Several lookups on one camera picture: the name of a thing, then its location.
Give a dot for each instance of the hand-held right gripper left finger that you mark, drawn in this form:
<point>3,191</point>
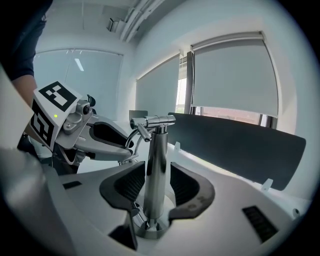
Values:
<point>82,200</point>

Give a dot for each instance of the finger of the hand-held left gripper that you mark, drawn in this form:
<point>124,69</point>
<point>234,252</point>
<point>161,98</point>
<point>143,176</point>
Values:
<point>107,133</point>
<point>105,150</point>

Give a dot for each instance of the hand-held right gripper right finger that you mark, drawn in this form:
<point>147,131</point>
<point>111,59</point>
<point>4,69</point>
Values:
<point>225,220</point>

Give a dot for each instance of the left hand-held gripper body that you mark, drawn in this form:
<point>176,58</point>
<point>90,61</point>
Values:
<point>62,115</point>

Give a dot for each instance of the chrome desk lamp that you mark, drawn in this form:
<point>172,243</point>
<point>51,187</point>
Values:
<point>156,162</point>

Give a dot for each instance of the person's left forearm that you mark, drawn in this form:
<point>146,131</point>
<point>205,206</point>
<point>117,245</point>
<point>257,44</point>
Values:
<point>25,86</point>

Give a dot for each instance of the dark desk divider panel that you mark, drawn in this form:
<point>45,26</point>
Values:
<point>237,147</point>

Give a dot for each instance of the small grey divider panel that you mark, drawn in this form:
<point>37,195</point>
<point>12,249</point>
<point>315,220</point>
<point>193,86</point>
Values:
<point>138,114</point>

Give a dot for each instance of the frosted glass partition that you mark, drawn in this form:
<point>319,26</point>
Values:
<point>100,80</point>

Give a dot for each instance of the narrow grey roller blind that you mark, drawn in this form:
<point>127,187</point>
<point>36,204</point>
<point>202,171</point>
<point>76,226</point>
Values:
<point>157,90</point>

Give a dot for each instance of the person's dark shirt sleeve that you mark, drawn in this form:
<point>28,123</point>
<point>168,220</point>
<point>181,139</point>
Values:
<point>22,45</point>

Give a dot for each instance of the white ceiling fixture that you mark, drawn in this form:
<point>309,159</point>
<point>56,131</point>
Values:
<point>115,24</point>

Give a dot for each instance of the white ceiling pipes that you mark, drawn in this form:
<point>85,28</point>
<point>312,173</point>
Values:
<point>136,20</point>

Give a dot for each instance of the large grey roller blind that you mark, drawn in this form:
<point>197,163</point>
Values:
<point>235,77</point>

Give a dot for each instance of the white divider bracket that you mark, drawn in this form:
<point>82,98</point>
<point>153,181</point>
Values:
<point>177,146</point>
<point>267,185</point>

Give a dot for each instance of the window with dark frame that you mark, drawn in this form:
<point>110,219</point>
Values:
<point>182,95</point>

